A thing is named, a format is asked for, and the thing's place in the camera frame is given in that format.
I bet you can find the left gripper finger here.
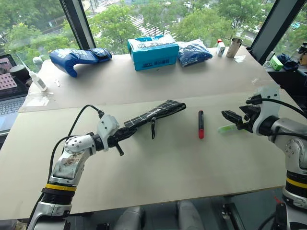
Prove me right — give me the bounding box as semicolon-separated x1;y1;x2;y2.
118;126;138;142
113;141;125;157

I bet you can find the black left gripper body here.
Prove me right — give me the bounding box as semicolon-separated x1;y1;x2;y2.
107;131;123;148

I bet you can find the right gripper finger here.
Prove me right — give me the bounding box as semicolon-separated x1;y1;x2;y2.
221;110;243;125
239;105;261;120

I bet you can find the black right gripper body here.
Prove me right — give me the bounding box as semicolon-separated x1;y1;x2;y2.
236;114;259;134

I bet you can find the green highlighter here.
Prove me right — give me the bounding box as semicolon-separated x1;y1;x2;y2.
217;123;248;135

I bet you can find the black grid pouch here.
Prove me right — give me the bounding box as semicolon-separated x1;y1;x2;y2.
116;99;187;140

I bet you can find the red and black marker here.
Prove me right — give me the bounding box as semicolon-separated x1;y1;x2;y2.
198;110;205;139

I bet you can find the green and white box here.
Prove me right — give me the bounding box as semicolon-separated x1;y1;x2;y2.
265;51;284;71

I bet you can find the dark blue cloth bundle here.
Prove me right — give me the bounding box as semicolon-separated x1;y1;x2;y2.
276;53;300;71

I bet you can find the steel cup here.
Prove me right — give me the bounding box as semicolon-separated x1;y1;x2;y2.
226;37;243;59

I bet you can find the small white bottle red cap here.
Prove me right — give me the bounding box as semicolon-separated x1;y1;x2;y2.
216;39;226;58

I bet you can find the dark grey rounded shape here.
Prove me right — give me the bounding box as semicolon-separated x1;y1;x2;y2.
112;206;146;230
177;200;205;230

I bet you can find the blue cloth in plastic bag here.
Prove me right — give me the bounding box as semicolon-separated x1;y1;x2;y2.
177;38;213;68

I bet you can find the blue cardboard box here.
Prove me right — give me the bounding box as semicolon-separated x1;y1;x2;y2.
127;34;180;71

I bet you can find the clear plastic sheet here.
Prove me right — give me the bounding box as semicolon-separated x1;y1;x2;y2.
24;91;55;107

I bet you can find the blue padded glove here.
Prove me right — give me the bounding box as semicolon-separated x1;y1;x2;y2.
49;47;113;78

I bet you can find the grey laptop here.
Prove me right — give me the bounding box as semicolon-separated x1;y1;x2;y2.
0;54;30;135

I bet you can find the black round speaker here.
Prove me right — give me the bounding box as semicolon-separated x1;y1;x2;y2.
9;65;30;83

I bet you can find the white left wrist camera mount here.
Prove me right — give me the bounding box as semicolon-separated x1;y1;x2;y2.
96;114;120;152

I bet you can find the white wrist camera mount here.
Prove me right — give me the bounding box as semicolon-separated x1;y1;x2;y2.
96;114;120;152
252;85;282;137

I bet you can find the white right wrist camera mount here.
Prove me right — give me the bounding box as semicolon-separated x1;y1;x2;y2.
252;85;282;137

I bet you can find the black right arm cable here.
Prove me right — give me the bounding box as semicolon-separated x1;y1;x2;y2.
246;94;307;116

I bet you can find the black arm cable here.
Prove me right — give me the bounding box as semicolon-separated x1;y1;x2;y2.
246;94;307;116
49;104;105;179

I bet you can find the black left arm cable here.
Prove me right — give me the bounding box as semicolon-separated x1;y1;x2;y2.
49;104;105;179

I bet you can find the dark window frame post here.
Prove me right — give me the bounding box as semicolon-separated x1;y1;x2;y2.
247;0;305;65
59;0;97;50

